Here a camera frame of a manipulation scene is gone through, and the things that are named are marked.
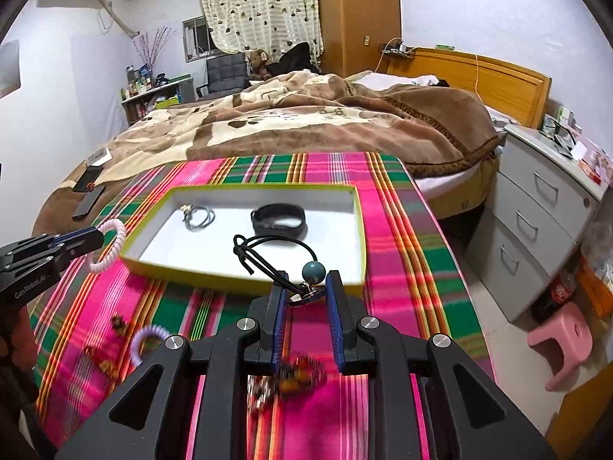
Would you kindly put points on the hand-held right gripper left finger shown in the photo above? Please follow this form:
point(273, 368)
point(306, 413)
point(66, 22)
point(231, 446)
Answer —
point(277, 330)

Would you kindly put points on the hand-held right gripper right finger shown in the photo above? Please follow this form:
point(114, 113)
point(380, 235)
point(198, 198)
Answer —
point(337, 326)

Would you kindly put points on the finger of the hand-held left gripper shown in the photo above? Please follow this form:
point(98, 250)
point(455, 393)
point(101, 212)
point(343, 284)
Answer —
point(76, 250)
point(81, 236)

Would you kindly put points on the white tray with green rim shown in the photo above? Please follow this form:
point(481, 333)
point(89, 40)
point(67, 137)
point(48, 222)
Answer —
point(230, 249)

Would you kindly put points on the black smartphone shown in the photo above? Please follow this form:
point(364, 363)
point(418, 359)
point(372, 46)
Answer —
point(88, 203)

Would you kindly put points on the dark flat case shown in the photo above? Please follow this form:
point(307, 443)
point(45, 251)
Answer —
point(88, 178)

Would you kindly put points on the white flat device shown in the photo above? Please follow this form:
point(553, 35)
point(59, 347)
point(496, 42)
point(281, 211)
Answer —
point(99, 157)

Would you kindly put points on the black wristband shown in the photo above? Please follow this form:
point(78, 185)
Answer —
point(277, 227)

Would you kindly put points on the pink green plaid cloth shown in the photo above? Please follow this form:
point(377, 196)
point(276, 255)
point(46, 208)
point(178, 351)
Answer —
point(407, 249)

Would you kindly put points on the cluttered white desk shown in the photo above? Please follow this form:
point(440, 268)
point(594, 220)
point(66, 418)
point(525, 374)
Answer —
point(167, 87)

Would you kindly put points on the yellow mattress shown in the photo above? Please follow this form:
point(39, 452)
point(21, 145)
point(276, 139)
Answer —
point(455, 191)

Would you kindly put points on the dried purple branches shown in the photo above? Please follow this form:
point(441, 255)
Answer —
point(153, 52)

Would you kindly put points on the brown patterned blanket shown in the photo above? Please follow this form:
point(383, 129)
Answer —
point(287, 120)

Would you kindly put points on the grey office chair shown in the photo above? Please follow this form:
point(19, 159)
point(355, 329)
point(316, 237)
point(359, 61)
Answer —
point(225, 74)

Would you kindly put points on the wrapped air conditioner pipe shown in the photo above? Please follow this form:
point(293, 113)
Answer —
point(117, 19)

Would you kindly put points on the grey nightstand with drawers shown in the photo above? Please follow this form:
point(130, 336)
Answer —
point(527, 211)

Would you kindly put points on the pink plastic stool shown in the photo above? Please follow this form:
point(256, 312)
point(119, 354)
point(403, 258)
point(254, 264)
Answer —
point(560, 335)

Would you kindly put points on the cola bottle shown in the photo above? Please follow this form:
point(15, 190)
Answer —
point(560, 292)

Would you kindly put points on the window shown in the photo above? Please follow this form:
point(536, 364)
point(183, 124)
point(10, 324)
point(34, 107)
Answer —
point(194, 38)

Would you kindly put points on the white pillow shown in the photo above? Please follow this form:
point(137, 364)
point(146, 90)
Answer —
point(383, 80)

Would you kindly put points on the brown teddy bear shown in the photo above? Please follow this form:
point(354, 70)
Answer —
point(258, 60)

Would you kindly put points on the wooden cabinet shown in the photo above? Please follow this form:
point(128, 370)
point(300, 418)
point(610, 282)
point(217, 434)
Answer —
point(584, 421)

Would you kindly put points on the black clothing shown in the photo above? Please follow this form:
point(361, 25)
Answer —
point(297, 60)

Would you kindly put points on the heart print curtain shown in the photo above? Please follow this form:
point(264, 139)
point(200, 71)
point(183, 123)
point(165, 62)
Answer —
point(258, 9)

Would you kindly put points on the wooden headboard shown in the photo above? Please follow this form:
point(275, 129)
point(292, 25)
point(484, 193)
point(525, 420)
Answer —
point(503, 86)

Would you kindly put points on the eyeglasses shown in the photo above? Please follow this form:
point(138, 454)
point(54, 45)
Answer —
point(558, 129)

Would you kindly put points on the pink paper box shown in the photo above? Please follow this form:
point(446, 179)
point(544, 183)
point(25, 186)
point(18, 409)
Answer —
point(596, 160)

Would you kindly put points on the wooden wardrobe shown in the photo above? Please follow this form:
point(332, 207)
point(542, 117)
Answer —
point(359, 19)

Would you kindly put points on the small wall shelf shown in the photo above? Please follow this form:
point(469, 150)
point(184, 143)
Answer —
point(397, 50)

